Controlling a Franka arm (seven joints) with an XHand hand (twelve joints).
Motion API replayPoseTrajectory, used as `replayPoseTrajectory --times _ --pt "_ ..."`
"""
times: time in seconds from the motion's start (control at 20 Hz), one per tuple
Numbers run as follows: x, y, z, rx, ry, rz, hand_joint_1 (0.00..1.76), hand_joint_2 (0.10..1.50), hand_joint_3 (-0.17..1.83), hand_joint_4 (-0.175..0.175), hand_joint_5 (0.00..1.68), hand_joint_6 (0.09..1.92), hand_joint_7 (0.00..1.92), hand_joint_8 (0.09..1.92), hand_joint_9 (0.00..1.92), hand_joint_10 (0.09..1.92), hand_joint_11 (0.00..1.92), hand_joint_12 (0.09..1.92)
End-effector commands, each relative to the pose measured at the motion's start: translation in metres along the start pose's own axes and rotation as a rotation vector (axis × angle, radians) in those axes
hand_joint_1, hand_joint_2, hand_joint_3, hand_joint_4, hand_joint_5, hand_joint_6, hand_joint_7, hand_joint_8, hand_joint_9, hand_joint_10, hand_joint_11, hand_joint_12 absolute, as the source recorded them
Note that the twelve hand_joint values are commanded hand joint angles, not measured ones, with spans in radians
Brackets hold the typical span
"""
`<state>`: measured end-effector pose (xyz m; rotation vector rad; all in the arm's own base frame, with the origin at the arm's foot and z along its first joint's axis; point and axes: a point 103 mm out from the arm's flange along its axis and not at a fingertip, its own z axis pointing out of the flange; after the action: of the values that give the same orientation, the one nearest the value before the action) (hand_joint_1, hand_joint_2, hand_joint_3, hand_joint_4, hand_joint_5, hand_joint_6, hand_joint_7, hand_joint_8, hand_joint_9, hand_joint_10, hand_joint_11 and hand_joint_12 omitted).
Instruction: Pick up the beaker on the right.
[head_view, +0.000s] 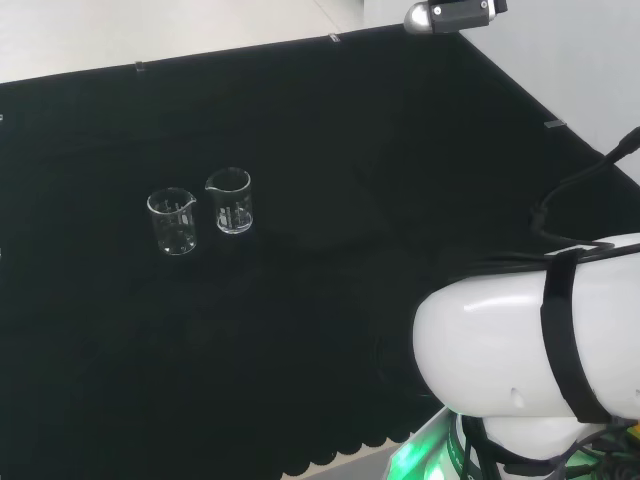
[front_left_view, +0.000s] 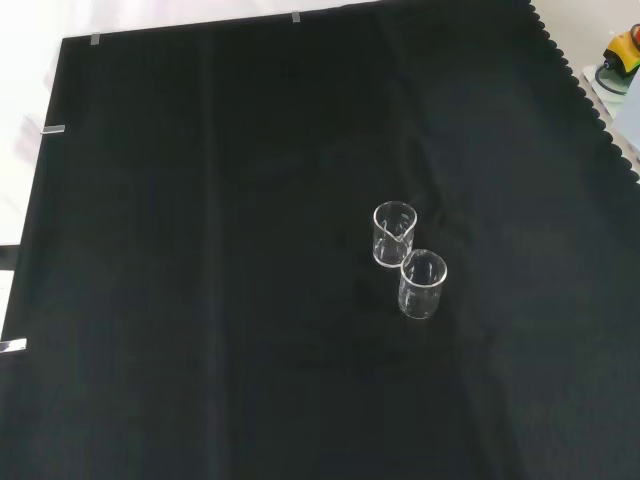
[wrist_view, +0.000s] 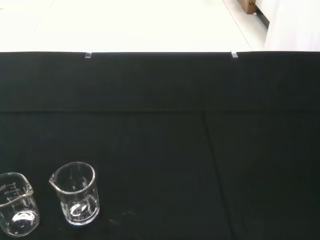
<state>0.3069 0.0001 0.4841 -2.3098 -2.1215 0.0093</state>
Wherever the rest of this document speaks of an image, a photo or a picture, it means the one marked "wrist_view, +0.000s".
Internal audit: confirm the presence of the black bench cloth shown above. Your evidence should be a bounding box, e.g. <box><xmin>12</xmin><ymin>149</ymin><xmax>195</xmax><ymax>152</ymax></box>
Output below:
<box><xmin>0</xmin><ymin>51</ymin><xmax>320</xmax><ymax>240</ymax></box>

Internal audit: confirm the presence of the brown cardboard box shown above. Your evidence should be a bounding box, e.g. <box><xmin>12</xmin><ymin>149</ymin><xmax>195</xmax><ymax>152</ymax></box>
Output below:
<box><xmin>236</xmin><ymin>0</ymin><xmax>258</xmax><ymax>15</ymax></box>

